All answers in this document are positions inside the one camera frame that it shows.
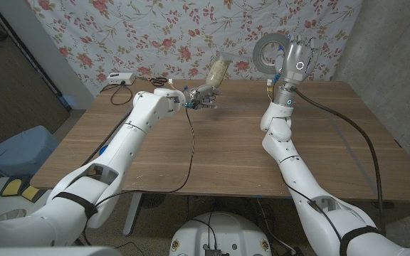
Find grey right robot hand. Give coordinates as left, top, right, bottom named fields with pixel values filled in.
left=278, top=34, right=322, bottom=85

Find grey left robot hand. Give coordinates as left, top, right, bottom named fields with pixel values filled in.
left=184, top=83, right=224, bottom=111

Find plastic bottle with yellow label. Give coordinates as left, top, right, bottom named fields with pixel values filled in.
left=204, top=59, right=233, bottom=88

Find grey duct tape roll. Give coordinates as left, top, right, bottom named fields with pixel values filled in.
left=215, top=32, right=291, bottom=75

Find black scissors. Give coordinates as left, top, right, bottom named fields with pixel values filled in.
left=149, top=76, right=169, bottom=87

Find floral backdrop cloth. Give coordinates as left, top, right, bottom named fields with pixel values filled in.
left=25, top=0, right=364, bottom=97

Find white power box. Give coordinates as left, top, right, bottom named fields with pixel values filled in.
left=105, top=72, right=137, bottom=86

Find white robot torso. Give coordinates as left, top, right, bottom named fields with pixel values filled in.
left=169, top=211, right=273, bottom=256

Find white table leg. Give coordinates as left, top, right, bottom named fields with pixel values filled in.
left=122, top=193, right=144, bottom=236

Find blue plastic bin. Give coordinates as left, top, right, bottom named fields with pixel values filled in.
left=0, top=124, right=61, bottom=178

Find yellow pad with black rim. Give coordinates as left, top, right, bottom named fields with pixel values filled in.
left=0, top=177, right=24, bottom=198

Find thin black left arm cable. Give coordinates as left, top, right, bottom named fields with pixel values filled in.
left=93, top=106, right=197, bottom=209

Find black power box cable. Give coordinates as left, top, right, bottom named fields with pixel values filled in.
left=100, top=82, right=134, bottom=106

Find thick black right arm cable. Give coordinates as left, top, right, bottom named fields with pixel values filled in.
left=293, top=88, right=386, bottom=234

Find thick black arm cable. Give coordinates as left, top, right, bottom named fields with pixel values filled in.
left=293, top=88, right=386, bottom=234
left=80, top=108, right=135, bottom=167

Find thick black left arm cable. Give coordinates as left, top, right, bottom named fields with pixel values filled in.
left=80, top=108, right=135, bottom=167

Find grey floor cable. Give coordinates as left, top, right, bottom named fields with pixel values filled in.
left=255, top=198, right=297, bottom=254

